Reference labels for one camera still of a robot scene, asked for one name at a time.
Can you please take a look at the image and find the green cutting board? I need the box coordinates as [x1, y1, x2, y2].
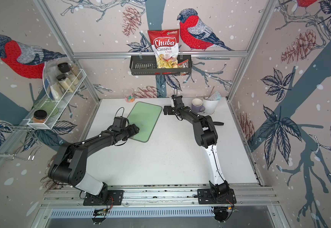
[127, 102, 163, 143]

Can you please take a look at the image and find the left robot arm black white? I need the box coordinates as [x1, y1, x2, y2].
[48, 124, 140, 196]

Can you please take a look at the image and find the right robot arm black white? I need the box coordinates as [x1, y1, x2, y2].
[163, 95, 231, 201]

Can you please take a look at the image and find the purple mug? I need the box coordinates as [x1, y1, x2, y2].
[191, 98, 205, 113]

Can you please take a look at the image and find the white utensil holder cup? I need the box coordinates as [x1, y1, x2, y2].
[202, 97, 219, 115]

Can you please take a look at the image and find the clear jar with candies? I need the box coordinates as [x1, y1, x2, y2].
[123, 88, 135, 103]

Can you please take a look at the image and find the small snack packet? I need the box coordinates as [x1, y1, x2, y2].
[177, 59, 189, 68]

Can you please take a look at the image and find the red cassava chips bag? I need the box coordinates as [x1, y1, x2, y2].
[148, 29, 179, 68]

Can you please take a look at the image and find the spice jar black lid front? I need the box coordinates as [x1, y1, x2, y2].
[56, 74, 75, 93]

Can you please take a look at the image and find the spice jar black lid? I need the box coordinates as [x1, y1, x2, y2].
[56, 74, 75, 93]
[58, 62, 79, 86]

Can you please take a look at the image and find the clear acrylic spice shelf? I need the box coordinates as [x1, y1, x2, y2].
[28, 57, 87, 130]

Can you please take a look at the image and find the green glass bowl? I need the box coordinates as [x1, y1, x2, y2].
[33, 97, 59, 117]

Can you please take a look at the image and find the spice jar black lid back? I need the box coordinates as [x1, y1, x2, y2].
[58, 62, 79, 86]

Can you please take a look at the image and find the jar with orange contents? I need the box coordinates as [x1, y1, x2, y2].
[32, 109, 48, 123]

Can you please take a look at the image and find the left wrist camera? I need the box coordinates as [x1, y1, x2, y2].
[113, 116, 128, 131]

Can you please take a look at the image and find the black wire basket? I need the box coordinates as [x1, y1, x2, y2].
[129, 55, 193, 76]

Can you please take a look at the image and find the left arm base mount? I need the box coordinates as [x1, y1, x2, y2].
[83, 189, 124, 206]

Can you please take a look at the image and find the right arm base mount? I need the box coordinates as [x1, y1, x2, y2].
[197, 189, 237, 205]

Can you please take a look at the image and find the aluminium rail frame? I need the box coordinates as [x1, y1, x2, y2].
[39, 183, 280, 208]

